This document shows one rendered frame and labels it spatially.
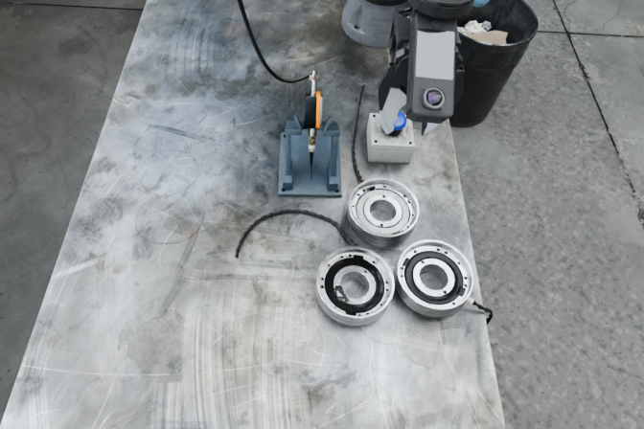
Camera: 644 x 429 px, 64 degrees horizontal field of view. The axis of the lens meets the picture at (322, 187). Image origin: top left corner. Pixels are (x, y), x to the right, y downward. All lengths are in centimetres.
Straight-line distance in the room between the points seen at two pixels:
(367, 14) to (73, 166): 128
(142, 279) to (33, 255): 110
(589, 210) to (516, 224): 29
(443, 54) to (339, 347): 39
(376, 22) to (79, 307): 71
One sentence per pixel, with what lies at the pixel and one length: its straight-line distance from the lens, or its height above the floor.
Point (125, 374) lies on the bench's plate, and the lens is 73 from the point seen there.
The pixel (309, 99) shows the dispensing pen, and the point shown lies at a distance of 76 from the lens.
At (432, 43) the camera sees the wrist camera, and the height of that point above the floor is 113.
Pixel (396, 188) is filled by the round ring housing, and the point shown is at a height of 83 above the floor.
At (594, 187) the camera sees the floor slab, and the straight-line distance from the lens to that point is 213.
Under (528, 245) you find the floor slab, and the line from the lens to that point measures 187.
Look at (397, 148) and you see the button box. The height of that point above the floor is 84.
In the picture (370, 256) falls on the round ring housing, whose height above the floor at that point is 83.
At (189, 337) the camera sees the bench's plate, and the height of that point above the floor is 80.
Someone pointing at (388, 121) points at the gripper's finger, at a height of 99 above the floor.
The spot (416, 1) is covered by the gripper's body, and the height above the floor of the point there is 116.
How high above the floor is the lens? 147
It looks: 54 degrees down
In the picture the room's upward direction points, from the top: 6 degrees clockwise
